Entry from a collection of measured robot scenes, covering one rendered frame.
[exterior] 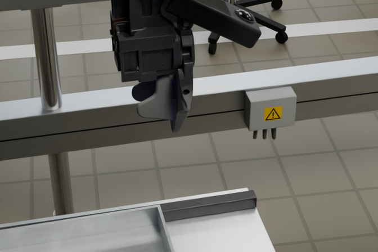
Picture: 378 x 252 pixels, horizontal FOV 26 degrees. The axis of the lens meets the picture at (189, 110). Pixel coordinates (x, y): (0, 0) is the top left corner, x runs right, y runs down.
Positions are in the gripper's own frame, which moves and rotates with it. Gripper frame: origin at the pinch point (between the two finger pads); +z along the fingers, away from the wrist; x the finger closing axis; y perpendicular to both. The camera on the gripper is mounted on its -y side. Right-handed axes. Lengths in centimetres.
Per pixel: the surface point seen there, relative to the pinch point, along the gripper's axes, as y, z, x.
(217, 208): -6.6, 20.5, -6.3
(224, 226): -6.9, 21.6, -3.5
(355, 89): -64, 59, -84
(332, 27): -108, 110, -202
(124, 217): 6.6, 19.2, -5.7
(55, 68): 11, 44, -87
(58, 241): 15.8, 21.4, -5.6
